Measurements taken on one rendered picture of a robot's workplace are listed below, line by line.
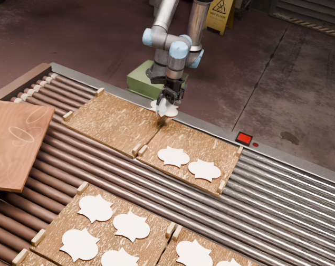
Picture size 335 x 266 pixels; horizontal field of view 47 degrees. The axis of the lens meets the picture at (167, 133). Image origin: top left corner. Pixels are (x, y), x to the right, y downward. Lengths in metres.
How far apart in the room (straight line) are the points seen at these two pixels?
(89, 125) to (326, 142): 2.59
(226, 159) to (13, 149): 0.94
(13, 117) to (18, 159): 0.26
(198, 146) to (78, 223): 0.70
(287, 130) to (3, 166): 2.86
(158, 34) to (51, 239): 0.96
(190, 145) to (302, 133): 2.17
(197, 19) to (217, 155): 0.71
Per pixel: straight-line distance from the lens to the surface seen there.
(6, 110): 1.83
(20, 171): 1.54
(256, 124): 3.77
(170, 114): 1.81
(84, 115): 1.95
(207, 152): 1.84
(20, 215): 1.56
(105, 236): 1.46
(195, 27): 2.07
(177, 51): 1.63
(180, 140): 1.87
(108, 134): 1.84
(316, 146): 3.81
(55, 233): 1.47
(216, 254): 1.48
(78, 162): 1.73
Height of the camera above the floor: 2.14
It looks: 39 degrees down
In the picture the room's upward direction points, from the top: 11 degrees clockwise
